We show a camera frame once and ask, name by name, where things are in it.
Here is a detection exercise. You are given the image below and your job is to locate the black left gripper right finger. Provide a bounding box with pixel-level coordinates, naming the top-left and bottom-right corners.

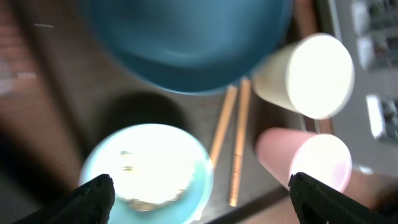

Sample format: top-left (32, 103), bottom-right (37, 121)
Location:
top-left (288, 172), bottom-right (397, 224)

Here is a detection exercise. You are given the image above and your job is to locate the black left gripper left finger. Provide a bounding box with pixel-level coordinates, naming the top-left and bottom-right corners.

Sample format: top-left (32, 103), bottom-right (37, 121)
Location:
top-left (12, 174), bottom-right (115, 224)

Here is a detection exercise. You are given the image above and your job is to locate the pink cup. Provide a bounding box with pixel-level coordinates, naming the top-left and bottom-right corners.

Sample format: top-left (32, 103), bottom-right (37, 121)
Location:
top-left (255, 128), bottom-right (352, 192)

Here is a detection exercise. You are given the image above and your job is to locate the light blue bowl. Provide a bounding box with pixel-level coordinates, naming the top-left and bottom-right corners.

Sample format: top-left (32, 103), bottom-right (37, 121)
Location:
top-left (79, 124), bottom-right (214, 224)

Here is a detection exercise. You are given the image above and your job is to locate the white cup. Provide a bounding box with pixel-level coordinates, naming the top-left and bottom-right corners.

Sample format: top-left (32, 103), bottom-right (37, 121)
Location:
top-left (252, 33), bottom-right (355, 119)

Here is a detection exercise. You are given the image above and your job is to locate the dark blue plate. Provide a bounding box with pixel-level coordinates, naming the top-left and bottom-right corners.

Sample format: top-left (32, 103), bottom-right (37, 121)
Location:
top-left (77, 0), bottom-right (294, 95)

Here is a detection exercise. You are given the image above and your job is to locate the leftover rice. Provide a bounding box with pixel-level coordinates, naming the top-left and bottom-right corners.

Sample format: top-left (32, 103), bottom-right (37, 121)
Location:
top-left (93, 124), bottom-right (201, 212)

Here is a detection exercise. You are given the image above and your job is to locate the grey dishwasher rack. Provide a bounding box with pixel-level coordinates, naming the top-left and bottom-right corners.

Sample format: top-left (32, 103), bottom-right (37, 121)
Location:
top-left (327, 0), bottom-right (397, 177)

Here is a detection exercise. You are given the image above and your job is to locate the brown serving tray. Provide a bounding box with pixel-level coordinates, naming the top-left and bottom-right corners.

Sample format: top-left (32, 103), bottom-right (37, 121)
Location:
top-left (0, 0), bottom-right (335, 224)

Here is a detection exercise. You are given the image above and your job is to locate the right wooden chopstick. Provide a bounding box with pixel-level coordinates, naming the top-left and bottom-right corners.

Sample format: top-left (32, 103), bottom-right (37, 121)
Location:
top-left (229, 78), bottom-right (251, 207)

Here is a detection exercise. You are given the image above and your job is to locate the wooden chopstick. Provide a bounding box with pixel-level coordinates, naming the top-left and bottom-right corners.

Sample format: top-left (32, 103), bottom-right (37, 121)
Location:
top-left (210, 85), bottom-right (238, 168)
top-left (229, 78), bottom-right (251, 207)

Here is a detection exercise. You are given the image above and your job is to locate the left wooden chopstick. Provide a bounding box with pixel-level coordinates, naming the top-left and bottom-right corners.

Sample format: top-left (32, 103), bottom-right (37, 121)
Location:
top-left (210, 85), bottom-right (238, 168)

